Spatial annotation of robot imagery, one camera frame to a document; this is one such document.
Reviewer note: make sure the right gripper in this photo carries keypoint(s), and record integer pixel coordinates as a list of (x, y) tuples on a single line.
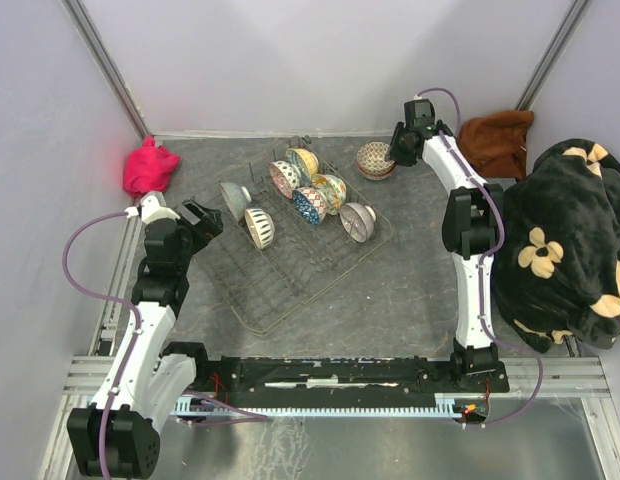
[(403, 159)]

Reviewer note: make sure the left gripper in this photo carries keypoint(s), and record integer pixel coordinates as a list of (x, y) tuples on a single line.
[(209, 222)]

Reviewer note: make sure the red scale patterned bowl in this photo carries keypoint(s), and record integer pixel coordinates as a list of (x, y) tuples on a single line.
[(373, 158)]

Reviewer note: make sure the red patterned green bowl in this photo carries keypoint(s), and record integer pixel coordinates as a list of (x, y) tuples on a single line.
[(374, 176)]

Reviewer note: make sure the black striped white bowl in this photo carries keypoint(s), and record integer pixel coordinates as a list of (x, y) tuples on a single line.
[(260, 226)]

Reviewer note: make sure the yellow green floral bowl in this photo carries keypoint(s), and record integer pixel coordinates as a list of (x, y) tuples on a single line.
[(333, 189)]

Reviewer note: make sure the grey purple bowl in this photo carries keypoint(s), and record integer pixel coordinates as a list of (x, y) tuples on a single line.
[(358, 221)]

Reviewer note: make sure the wire dish rack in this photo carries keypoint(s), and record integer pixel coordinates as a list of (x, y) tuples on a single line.
[(265, 287)]

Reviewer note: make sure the blue red patterned bowl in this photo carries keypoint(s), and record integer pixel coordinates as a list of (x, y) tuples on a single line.
[(311, 204)]

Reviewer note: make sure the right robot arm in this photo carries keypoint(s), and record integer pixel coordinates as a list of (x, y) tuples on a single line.
[(472, 230)]

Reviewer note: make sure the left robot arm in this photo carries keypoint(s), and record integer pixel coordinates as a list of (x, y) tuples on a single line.
[(117, 435)]

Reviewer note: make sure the grey blue bowl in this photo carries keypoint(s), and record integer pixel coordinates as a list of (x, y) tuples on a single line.
[(237, 199)]

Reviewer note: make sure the pink cloth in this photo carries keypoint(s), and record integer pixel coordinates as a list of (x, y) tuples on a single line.
[(149, 168)]

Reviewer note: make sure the red dotted white bowl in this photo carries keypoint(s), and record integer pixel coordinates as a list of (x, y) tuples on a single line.
[(285, 177)]

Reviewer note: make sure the yellow teal bowl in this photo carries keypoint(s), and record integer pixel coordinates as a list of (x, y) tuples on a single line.
[(306, 162)]

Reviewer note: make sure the brown cloth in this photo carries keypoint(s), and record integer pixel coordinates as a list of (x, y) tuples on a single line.
[(495, 145)]

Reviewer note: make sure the black floral blanket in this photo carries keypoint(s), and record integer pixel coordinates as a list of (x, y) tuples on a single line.
[(557, 274)]

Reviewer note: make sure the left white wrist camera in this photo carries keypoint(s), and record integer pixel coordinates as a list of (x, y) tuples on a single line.
[(152, 207)]

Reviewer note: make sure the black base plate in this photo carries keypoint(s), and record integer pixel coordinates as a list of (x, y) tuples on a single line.
[(337, 382)]

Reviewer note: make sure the blue cable duct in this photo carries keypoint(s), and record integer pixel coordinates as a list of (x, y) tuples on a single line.
[(190, 408)]

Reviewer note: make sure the aluminium frame rail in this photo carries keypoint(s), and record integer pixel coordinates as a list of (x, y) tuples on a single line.
[(571, 377)]

